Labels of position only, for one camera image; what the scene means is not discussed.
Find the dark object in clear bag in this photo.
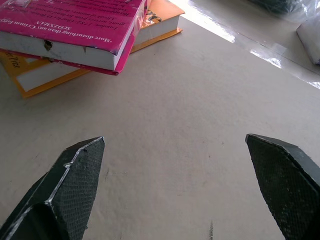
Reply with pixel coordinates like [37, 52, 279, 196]
[246, 0, 320, 25]

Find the pink paperback book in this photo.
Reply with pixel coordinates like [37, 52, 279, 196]
[0, 0, 152, 76]

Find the white plastic bag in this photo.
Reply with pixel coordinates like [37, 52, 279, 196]
[296, 18, 320, 66]

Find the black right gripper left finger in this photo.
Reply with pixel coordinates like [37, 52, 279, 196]
[0, 136, 106, 240]

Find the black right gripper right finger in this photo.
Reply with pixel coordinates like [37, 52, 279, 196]
[245, 133, 320, 240]

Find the orange paperback book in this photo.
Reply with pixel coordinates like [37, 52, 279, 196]
[0, 0, 186, 99]

